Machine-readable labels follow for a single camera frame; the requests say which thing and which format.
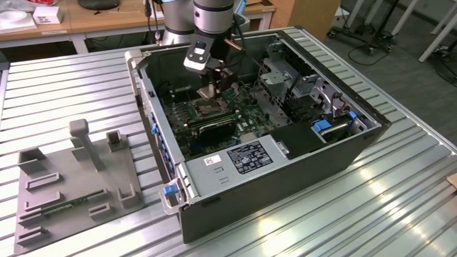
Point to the white cardboard box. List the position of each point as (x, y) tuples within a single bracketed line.
[(48, 14)]

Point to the grey power supply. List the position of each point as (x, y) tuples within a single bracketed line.
[(210, 176)]

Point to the CPU socket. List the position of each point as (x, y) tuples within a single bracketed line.
[(209, 107)]

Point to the black plastic shroud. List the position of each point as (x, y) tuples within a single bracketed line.
[(297, 142)]

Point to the green RAM stick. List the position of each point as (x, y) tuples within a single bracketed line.
[(64, 206)]

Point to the black graphics card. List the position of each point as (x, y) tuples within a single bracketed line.
[(216, 131)]

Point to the silver chipset heatsink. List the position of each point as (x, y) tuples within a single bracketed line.
[(249, 137)]

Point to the red white bag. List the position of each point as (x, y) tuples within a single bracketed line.
[(40, 2)]

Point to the black wheeled stand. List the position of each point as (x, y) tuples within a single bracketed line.
[(384, 24)]

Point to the wooden cabinet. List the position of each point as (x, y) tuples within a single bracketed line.
[(310, 16)]

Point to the wooden board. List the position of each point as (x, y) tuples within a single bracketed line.
[(452, 183)]

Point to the metal drive cage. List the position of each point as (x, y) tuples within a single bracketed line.
[(274, 80)]

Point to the green motherboard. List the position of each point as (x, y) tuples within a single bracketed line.
[(249, 112)]

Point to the white table frame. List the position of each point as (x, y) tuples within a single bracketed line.
[(438, 42), (405, 16)]

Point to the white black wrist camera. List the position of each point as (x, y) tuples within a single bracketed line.
[(196, 64)]

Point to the blue plastic tab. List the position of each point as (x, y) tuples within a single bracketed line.
[(352, 115), (321, 126), (168, 190), (153, 129)]

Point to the silver hinge bracket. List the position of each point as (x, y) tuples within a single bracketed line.
[(336, 103)]

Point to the installed RAM stick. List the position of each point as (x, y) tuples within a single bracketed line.
[(213, 119)]

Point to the black round stand base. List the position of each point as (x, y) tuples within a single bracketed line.
[(97, 3)]

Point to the silver CPU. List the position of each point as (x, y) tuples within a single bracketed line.
[(208, 92)]

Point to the black grey PC case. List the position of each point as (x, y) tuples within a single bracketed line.
[(268, 192)]

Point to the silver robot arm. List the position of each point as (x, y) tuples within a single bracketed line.
[(213, 18)]

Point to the white foam tray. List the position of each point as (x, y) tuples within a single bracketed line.
[(16, 21)]

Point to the wooden desk white frame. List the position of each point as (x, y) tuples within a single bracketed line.
[(117, 16), (49, 27)]

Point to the grey parts rack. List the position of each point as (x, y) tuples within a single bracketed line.
[(70, 187)]

